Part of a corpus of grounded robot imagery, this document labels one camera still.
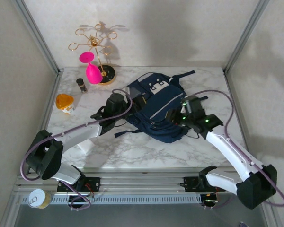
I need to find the navy blue backpack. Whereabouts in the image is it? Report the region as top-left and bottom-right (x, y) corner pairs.
(114, 70), (197, 144)

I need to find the pink wine glass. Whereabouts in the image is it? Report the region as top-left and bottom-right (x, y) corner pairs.
(79, 52), (104, 85)

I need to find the small dark spice bottle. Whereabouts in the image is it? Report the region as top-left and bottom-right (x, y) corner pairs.
(76, 78), (88, 94)

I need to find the orange lid white cup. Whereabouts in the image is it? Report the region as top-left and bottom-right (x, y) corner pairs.
(55, 93), (75, 115)

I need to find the small black circuit board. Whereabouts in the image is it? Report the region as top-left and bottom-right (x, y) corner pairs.
(68, 195), (92, 210)
(200, 193), (220, 208)

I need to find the tin can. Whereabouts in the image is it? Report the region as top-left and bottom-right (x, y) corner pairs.
(28, 189), (52, 210)

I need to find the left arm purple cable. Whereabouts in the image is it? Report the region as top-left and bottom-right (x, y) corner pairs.
(20, 88), (133, 211)

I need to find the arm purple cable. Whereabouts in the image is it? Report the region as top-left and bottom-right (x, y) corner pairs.
(193, 89), (284, 210)
(20, 88), (133, 211)

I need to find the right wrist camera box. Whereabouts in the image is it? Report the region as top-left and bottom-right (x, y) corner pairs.
(181, 103), (194, 115)

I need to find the gold wire glass rack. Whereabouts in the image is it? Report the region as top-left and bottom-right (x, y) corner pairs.
(68, 21), (118, 86)

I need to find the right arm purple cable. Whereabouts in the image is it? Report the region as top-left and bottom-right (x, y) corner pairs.
(193, 89), (284, 210)

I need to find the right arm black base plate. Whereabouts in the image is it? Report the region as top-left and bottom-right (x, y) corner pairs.
(183, 176), (227, 192)

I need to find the aluminium frame rail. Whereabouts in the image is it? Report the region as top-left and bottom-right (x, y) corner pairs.
(11, 174), (272, 196)

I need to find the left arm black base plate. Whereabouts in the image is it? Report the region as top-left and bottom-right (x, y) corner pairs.
(56, 176), (101, 192)

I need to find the grey slotted cable duct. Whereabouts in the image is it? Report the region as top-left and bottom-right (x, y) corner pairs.
(20, 194), (202, 205)

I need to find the aluminium frame post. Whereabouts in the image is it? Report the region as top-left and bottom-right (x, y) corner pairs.
(12, 0), (64, 75)
(223, 0), (271, 74)

